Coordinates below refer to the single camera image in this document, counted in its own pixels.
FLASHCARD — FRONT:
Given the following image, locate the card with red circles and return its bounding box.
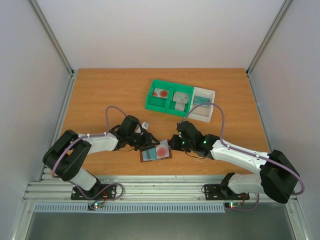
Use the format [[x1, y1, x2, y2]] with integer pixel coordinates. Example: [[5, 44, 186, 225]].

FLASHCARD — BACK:
[[152, 88, 169, 99]]

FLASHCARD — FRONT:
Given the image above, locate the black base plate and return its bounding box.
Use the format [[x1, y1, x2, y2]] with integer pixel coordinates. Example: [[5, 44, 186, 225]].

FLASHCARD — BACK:
[[70, 184, 117, 201], [201, 184, 250, 201]]

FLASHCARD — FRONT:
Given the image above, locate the white plastic bin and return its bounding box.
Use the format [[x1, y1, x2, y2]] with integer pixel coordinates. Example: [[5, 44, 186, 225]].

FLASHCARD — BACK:
[[188, 87, 216, 123]]

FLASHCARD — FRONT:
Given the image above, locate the right aluminium frame post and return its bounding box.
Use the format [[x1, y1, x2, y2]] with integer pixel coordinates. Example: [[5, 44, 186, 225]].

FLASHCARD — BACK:
[[245, 0, 294, 78]]

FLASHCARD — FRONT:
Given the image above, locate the controller board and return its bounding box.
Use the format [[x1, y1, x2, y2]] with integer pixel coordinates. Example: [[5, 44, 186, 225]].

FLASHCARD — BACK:
[[87, 202, 104, 211], [224, 202, 242, 209]]

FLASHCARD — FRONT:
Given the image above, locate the grey slotted cable duct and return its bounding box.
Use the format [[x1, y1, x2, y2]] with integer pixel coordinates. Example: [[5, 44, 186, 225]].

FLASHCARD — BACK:
[[33, 202, 225, 214]]

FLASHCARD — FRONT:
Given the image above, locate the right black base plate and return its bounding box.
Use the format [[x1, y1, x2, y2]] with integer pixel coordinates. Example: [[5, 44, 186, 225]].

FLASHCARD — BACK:
[[201, 184, 250, 201]]

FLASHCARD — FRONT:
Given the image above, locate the right controller board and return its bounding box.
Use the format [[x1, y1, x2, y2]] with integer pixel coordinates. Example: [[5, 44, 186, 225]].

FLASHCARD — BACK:
[[224, 202, 242, 209]]

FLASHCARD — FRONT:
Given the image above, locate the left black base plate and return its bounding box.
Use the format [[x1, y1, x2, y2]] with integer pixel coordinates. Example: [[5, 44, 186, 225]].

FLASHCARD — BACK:
[[70, 184, 117, 201]]

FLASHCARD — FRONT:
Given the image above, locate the green bin middle compartment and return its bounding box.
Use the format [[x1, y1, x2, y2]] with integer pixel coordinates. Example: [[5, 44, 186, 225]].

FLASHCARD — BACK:
[[166, 83, 194, 117]]

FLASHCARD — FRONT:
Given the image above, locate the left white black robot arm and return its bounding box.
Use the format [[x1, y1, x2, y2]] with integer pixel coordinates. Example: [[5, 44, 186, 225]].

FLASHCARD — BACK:
[[42, 115, 160, 200]]

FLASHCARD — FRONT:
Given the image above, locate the grey silver card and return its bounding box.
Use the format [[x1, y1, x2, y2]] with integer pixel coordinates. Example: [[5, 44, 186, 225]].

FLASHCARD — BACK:
[[172, 91, 190, 104]]

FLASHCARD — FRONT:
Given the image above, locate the left aluminium frame post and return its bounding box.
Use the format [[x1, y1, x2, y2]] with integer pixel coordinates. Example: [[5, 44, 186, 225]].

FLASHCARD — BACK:
[[27, 0, 74, 77]]

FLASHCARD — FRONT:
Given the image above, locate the teal card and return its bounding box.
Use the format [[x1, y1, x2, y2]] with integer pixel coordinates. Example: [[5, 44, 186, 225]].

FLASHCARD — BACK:
[[193, 95, 211, 108]]

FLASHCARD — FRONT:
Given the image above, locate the card with red circle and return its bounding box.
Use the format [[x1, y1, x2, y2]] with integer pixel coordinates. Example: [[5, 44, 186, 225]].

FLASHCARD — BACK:
[[155, 139, 170, 159]]

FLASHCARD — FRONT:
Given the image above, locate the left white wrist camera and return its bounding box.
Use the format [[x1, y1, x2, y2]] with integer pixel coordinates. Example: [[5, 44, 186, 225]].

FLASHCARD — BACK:
[[135, 122, 149, 134]]

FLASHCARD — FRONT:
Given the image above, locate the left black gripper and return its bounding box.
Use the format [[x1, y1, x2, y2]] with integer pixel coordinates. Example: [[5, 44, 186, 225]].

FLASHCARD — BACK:
[[127, 131, 161, 152]]

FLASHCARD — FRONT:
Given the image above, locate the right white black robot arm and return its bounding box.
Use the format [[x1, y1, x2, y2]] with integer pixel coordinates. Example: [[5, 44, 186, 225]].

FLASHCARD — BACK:
[[168, 121, 300, 204]]

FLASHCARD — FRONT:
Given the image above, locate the aluminium frame post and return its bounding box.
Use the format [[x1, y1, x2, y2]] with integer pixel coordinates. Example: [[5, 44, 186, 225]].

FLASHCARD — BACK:
[[245, 0, 294, 78], [27, 0, 74, 77]]

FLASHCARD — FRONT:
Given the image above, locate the aluminium front rail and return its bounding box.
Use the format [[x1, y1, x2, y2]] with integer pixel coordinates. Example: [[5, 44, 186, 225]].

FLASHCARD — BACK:
[[22, 174, 298, 204]]

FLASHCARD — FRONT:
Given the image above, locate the left controller board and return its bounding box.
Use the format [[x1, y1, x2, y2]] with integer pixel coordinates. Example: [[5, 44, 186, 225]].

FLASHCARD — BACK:
[[87, 202, 104, 211]]

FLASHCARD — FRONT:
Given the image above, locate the brown leather card holder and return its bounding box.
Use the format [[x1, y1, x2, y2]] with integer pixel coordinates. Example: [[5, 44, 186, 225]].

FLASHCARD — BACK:
[[140, 139, 172, 163]]

